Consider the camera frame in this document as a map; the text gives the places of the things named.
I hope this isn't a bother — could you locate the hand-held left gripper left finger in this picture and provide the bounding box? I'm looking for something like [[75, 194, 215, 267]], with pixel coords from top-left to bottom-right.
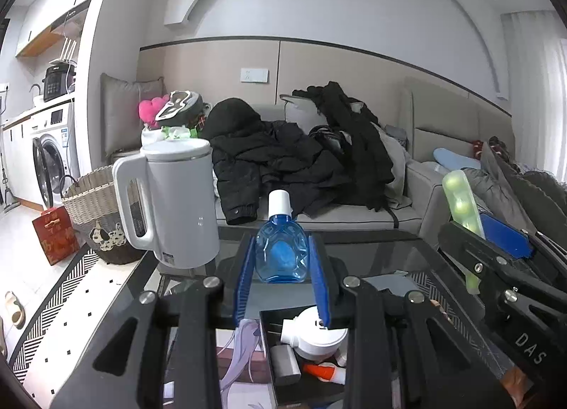
[[49, 234, 258, 409]]

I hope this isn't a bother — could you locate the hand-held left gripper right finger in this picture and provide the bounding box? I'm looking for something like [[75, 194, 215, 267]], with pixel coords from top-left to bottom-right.
[[308, 234, 517, 409]]

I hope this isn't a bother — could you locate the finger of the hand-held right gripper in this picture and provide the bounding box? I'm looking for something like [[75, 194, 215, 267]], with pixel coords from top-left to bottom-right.
[[479, 212, 567, 277], [438, 221, 537, 299]]

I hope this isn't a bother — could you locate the blue plastic bottle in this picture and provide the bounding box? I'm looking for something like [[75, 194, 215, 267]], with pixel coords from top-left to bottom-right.
[[254, 190, 309, 283]]

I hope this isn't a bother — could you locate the green translucent tube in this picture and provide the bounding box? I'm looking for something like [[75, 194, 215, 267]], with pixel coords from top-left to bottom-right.
[[442, 169, 485, 295]]

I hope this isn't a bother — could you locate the black box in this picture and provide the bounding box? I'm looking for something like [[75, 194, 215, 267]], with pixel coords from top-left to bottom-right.
[[259, 307, 355, 407]]

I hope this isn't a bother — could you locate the white round container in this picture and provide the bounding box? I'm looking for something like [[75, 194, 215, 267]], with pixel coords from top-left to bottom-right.
[[280, 306, 350, 360]]

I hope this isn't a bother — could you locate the grey rectangular block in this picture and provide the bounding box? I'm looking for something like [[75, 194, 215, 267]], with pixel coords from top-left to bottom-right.
[[270, 344, 302, 385]]

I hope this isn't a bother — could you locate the glue bottle orange cap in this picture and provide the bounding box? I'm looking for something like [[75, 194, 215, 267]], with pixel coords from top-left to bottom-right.
[[303, 362, 348, 385]]

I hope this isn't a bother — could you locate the grey padded jacket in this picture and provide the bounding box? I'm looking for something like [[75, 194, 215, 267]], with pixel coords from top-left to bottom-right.
[[461, 137, 567, 233]]

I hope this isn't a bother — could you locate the black glass coffee table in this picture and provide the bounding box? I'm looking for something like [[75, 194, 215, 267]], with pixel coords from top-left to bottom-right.
[[44, 225, 567, 409]]

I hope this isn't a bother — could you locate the light blue pillow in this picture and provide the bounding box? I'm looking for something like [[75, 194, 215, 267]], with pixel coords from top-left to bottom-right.
[[433, 148, 481, 170]]

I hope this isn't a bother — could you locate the grey sofa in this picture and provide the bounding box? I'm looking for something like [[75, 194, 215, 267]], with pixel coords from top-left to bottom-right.
[[100, 73, 444, 237]]

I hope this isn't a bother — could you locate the white electric kettle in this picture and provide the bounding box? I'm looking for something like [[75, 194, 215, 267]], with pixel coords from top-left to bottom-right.
[[112, 138, 221, 269]]

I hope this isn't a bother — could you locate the black puffer jacket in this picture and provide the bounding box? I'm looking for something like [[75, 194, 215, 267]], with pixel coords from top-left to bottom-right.
[[201, 98, 350, 226]]

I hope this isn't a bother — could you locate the grey garment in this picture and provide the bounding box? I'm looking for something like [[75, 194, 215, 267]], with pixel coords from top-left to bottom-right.
[[376, 123, 412, 210]]

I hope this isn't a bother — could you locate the bed with beige headboard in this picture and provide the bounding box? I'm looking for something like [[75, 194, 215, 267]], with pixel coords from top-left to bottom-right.
[[401, 77, 567, 259]]

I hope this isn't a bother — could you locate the black draped garment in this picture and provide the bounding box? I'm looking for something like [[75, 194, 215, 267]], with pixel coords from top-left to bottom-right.
[[292, 80, 395, 210]]

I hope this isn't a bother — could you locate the white curtain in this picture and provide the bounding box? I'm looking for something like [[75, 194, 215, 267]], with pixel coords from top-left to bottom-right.
[[500, 11, 567, 180]]

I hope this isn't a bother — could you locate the white bag green clip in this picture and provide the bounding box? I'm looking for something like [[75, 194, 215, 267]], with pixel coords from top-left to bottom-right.
[[141, 125, 198, 148]]

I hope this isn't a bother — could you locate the light grey pillow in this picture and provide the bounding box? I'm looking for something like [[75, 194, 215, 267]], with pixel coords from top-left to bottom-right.
[[280, 92, 329, 126]]

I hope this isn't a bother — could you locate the woven laundry basket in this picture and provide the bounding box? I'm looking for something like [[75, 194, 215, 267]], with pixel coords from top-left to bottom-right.
[[61, 165, 147, 265]]

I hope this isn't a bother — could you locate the black white striped rug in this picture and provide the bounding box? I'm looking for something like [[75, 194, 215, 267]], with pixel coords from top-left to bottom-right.
[[9, 243, 164, 392]]

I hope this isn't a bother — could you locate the black white patterned plush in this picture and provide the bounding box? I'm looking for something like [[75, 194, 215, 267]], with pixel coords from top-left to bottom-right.
[[155, 90, 204, 124]]

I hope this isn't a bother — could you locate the pink plush toy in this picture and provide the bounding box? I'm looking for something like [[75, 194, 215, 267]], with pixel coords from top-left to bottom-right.
[[138, 98, 171, 129]]

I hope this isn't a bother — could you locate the red gift bag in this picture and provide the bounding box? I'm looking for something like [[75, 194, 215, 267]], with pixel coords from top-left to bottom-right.
[[32, 206, 80, 266]]

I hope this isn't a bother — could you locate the grey cushion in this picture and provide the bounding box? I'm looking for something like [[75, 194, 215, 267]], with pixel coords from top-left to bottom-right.
[[100, 73, 164, 162]]

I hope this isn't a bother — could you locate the beige slipper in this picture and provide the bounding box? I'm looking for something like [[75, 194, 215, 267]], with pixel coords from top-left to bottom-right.
[[4, 290, 26, 329]]

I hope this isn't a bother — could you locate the white washing machine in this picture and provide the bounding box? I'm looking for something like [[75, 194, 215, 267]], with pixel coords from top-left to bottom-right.
[[30, 101, 80, 210]]

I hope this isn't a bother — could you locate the white kitchen cabinet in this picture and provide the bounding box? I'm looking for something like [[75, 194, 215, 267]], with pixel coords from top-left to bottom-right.
[[0, 119, 36, 204]]

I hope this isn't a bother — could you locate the black pressure cooker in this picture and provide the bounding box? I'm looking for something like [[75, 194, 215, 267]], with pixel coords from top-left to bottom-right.
[[42, 66, 76, 102]]

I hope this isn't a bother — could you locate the white router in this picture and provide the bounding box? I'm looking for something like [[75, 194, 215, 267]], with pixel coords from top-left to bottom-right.
[[57, 37, 79, 65]]

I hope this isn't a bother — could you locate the range hood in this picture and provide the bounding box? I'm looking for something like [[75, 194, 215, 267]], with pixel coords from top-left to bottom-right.
[[46, 0, 91, 33]]

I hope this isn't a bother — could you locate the white wall socket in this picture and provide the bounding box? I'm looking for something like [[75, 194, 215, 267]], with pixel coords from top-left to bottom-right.
[[240, 67, 269, 83]]

